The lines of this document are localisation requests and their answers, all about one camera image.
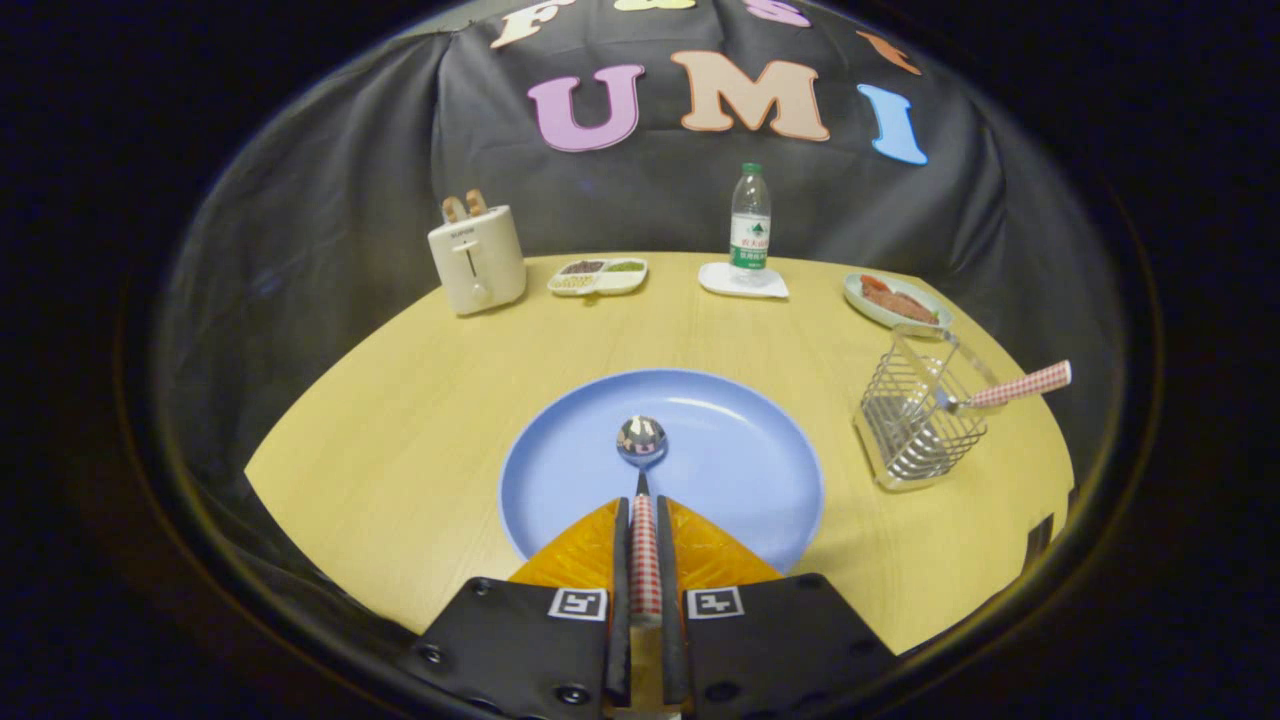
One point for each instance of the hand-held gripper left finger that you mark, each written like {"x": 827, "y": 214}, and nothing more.
{"x": 620, "y": 600}

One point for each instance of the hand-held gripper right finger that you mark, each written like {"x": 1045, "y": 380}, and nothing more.
{"x": 670, "y": 620}

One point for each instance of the blue round plate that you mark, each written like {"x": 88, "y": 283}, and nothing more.
{"x": 740, "y": 460}

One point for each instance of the white divided condiment dish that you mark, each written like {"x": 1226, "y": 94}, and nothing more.
{"x": 598, "y": 278}

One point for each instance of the white square coaster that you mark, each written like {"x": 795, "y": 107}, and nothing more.
{"x": 715, "y": 282}

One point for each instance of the cream toaster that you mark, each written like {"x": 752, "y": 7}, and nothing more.
{"x": 478, "y": 265}

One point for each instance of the white plate with food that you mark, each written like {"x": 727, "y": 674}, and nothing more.
{"x": 865, "y": 305}

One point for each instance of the clear plastic water bottle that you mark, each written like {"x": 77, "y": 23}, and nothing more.
{"x": 750, "y": 235}

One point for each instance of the red meat slices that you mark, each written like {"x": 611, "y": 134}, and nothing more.
{"x": 900, "y": 302}

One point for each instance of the toasted bread slice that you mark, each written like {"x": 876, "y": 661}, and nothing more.
{"x": 475, "y": 202}
{"x": 454, "y": 209}

